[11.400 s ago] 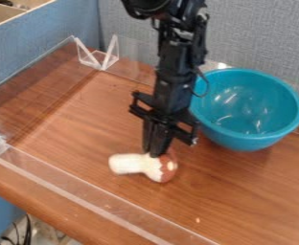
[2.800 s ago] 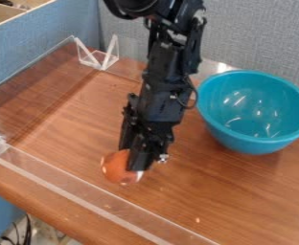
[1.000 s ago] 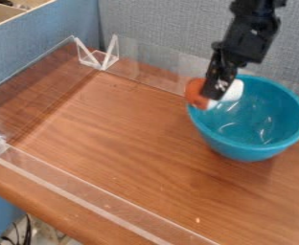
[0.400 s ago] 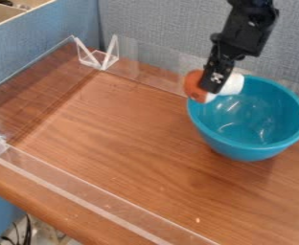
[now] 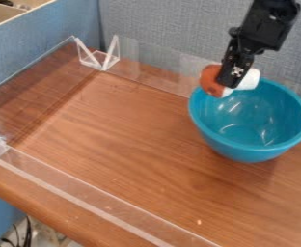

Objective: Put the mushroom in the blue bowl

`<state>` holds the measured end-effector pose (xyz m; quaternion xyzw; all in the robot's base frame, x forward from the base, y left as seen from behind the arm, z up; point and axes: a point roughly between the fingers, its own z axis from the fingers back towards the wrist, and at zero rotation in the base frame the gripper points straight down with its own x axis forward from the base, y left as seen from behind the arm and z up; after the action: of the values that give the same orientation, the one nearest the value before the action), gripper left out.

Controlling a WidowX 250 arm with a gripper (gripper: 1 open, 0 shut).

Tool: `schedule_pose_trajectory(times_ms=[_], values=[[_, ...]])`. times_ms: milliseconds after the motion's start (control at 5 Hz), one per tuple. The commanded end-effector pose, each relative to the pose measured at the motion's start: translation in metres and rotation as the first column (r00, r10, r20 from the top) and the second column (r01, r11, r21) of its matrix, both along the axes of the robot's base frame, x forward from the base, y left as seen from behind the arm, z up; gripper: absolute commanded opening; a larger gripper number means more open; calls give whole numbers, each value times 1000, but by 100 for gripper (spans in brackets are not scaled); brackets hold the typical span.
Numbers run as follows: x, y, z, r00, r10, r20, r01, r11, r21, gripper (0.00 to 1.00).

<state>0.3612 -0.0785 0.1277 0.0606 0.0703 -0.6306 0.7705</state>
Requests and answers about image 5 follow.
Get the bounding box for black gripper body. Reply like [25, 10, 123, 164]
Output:
[229, 0, 301, 55]

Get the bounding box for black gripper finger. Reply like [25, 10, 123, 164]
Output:
[215, 40, 253, 89]

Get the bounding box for brown white toy mushroom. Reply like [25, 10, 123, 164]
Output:
[199, 64, 259, 98]

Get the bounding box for blue plastic bowl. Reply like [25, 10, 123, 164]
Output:
[187, 78, 301, 163]

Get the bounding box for clear acrylic back barrier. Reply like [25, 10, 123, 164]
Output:
[113, 35, 301, 114]

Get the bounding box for clear acrylic barrier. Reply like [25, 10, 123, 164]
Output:
[0, 149, 221, 247]
[113, 35, 301, 114]
[0, 36, 79, 86]

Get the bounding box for clear acrylic left barrier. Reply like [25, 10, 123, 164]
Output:
[0, 36, 79, 86]

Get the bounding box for wooden shelf box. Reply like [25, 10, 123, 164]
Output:
[0, 0, 57, 25]

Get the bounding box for clear acrylic front barrier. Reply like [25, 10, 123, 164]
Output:
[0, 149, 221, 247]

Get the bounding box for clear acrylic corner bracket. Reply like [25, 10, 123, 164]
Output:
[73, 35, 121, 71]

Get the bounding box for black cables under table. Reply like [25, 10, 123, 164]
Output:
[0, 215, 34, 247]

